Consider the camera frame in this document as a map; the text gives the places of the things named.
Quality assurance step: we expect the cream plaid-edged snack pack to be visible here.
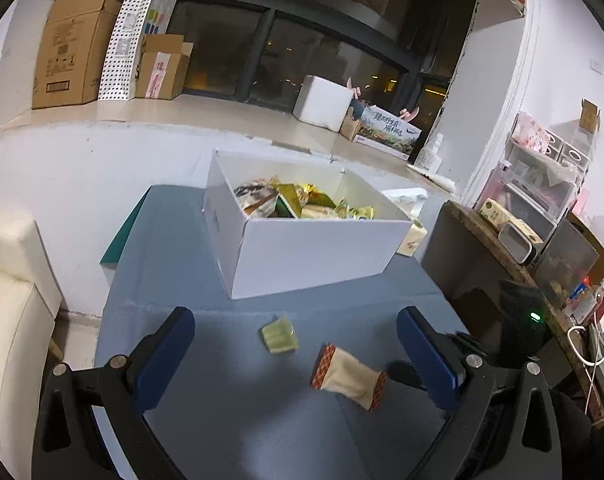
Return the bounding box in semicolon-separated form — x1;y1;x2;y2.
311;344;389;411

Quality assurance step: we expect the small green jelly pack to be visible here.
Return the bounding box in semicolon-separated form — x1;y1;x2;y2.
259;316;300;354

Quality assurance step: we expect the large patterned snack bag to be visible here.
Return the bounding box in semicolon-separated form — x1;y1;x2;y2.
233;181;279;218

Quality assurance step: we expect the dark yellow snack packet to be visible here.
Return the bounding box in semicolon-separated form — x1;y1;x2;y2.
276;183;308;218

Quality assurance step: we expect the dark side table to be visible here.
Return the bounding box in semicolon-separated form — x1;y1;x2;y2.
421;200;589;390

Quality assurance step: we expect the small tin container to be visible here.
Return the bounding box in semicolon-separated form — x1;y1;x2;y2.
497;222;536;266

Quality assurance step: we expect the tissue pack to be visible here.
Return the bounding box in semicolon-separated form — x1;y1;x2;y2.
397;219;428;257

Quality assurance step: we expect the cream leather sofa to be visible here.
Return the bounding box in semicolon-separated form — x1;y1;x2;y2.
0;214;62;479

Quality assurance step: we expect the clear drawer organizer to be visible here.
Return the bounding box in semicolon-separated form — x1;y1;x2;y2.
474;112;594;240

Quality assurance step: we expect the white tube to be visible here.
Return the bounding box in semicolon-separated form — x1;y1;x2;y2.
407;164;456;194

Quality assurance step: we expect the white storage box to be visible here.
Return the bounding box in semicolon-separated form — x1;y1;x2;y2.
203;150;411;299

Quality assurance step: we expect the white spray bottle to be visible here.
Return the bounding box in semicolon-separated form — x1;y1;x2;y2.
415;133;444;174

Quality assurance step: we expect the yellow snack bag in box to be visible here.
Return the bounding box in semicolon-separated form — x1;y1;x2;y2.
294;183;335;209

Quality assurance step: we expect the printed landscape box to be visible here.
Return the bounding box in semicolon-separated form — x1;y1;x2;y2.
353;106;421;162

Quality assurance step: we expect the white foam box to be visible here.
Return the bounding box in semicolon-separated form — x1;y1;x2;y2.
292;75;353;132

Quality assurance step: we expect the small open cardboard box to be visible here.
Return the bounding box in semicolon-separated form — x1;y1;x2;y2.
135;34;193;101

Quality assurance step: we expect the large cardboard box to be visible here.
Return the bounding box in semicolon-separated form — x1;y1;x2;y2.
32;0;124;110

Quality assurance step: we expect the dotted paper bag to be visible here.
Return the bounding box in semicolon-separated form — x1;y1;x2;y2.
98;0;177;101

